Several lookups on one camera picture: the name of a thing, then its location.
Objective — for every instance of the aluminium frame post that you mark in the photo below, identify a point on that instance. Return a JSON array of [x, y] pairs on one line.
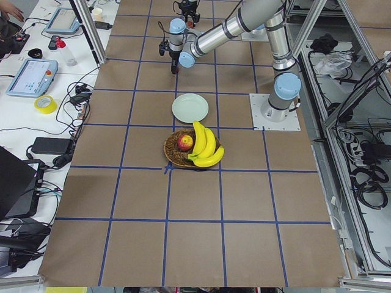
[[87, 24]]

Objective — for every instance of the black power adapter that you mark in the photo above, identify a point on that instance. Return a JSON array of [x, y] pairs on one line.
[[49, 145]]

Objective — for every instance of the red yellow apple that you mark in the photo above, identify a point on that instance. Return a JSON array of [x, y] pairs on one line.
[[185, 142]]

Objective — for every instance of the yellow banana bunch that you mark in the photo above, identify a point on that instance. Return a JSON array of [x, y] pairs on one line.
[[205, 154]]

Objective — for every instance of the black laptop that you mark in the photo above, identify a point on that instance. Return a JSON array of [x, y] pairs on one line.
[[20, 182]]

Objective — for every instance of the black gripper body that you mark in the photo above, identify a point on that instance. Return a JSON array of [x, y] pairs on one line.
[[174, 57], [189, 10]]

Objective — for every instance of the paper cup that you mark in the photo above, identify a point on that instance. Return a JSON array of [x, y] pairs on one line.
[[97, 14]]

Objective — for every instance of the brown woven basket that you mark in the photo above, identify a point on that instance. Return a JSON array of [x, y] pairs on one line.
[[180, 158]]

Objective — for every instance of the black round cap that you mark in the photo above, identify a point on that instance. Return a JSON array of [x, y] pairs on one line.
[[35, 53]]

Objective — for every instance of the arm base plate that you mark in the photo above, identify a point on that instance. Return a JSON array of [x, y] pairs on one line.
[[257, 35], [267, 118]]

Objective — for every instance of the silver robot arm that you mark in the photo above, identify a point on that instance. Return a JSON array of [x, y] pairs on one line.
[[185, 45]]

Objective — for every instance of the person's hand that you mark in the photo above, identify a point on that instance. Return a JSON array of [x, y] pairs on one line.
[[7, 8]]

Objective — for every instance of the near blue teach pendant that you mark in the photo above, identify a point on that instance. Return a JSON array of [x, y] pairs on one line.
[[33, 79]]

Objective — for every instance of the far blue teach pendant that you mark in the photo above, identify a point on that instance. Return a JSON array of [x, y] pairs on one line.
[[63, 22]]

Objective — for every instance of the pale green plate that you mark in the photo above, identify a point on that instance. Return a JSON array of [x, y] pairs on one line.
[[190, 107]]

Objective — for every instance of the clear bottle red cap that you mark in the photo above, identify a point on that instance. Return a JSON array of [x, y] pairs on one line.
[[66, 53]]

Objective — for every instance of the blue teach pendant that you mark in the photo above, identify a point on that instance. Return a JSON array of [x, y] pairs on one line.
[[63, 22], [33, 79]]

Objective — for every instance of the yellow tape roll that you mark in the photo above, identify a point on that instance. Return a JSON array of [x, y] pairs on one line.
[[45, 104]]

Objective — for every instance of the black phone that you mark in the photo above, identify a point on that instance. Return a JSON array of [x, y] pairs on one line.
[[53, 43]]

